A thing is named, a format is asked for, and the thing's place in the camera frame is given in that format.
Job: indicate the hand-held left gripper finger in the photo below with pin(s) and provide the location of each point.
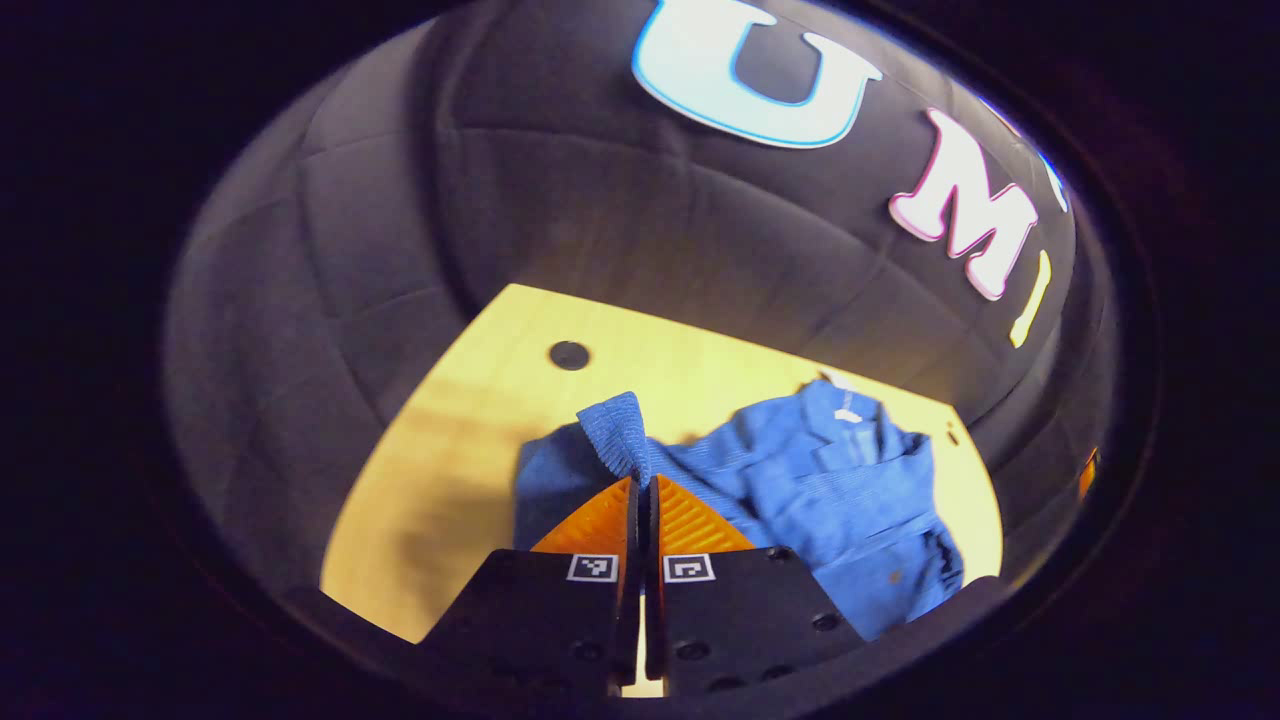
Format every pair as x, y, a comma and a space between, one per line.
655, 610
630, 600

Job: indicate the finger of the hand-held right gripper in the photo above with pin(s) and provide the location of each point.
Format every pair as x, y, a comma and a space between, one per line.
1088, 475

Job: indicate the blue jacket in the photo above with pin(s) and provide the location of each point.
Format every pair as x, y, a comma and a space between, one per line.
840, 510

